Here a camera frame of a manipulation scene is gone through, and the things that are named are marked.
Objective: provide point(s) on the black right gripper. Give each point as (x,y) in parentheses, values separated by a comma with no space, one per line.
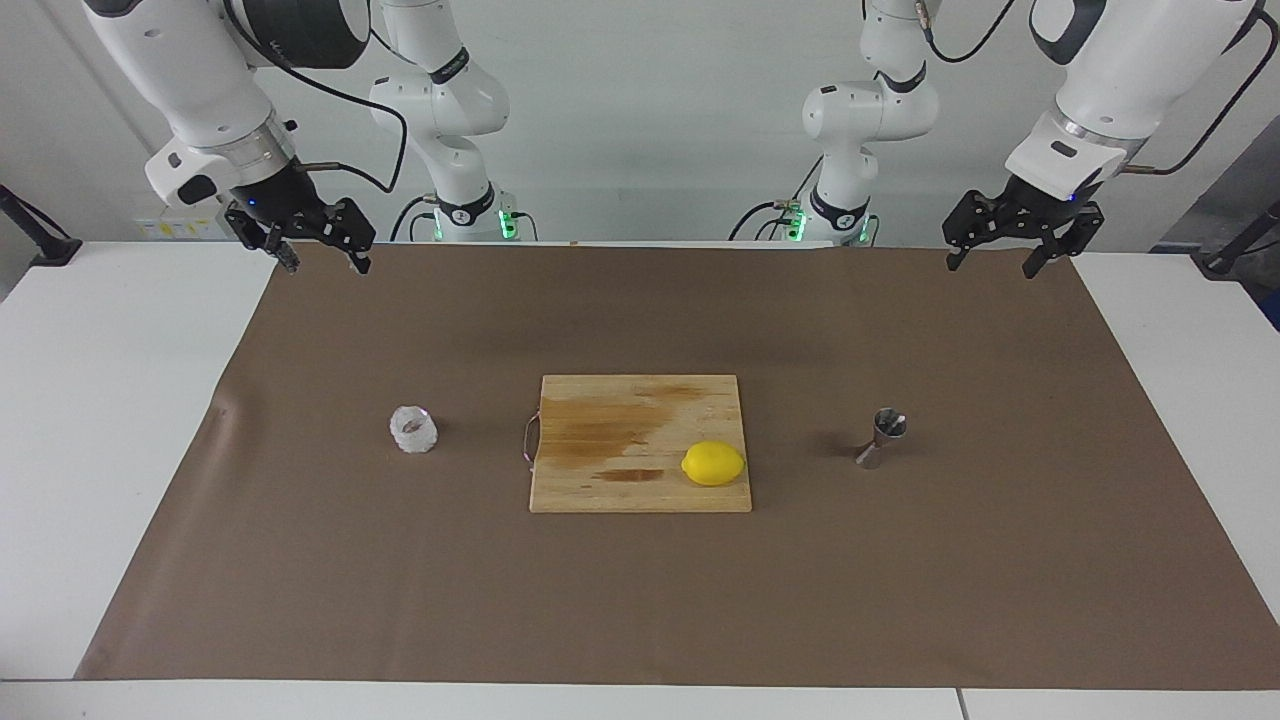
(290,205)

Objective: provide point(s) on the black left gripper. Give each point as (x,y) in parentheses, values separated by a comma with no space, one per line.
(1030,215)

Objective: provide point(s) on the clear faceted glass cup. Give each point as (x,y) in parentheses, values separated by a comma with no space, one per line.
(413,430)

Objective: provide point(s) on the steel jigger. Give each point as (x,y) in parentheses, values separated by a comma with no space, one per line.
(884,432)

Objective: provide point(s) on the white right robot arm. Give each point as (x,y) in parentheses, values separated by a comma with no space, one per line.
(190,80)

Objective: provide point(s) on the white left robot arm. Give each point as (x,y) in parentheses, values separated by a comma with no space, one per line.
(1130,80)

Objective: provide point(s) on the black clamp stand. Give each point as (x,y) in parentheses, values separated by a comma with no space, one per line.
(1240,240)
(40,240)

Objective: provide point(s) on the dark grey partition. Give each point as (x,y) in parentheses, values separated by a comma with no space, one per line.
(1255,170)

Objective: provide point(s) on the wooden cutting board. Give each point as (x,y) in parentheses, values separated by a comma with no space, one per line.
(620,440)

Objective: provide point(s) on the yellow lemon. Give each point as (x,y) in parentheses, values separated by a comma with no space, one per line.
(713,464)

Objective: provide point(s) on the brown table mat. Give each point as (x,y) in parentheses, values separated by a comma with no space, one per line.
(640,600)

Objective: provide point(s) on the white wall socket box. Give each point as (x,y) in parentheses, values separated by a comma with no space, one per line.
(165,228)

